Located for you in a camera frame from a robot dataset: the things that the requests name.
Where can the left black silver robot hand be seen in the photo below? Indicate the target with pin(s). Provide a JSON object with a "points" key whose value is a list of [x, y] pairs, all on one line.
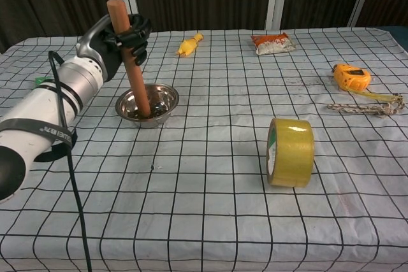
{"points": [[106, 52]]}

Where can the wooden rod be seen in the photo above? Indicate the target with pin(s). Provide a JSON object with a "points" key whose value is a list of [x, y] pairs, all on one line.
{"points": [[137, 84]]}

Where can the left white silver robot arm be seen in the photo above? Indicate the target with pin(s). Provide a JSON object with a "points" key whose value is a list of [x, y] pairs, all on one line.
{"points": [[35, 106]]}

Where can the round metal bowl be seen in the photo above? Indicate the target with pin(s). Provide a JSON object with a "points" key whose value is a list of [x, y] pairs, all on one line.
{"points": [[165, 100]]}

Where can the green packet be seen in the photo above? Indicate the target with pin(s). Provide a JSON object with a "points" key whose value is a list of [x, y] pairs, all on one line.
{"points": [[39, 80]]}

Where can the yellow rubber chicken toy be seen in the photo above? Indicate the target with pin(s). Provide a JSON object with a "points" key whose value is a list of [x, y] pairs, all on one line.
{"points": [[188, 46]]}

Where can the orange white snack bag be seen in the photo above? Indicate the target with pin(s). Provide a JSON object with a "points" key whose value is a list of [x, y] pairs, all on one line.
{"points": [[274, 43]]}

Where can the white black checked tablecloth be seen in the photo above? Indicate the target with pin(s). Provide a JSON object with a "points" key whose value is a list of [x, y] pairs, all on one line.
{"points": [[204, 214]]}

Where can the yellow packing tape roll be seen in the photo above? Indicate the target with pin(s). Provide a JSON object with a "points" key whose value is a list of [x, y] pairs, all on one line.
{"points": [[293, 154]]}

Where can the orange tape measure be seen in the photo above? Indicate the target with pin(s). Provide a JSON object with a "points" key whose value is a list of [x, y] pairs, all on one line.
{"points": [[350, 77]]}

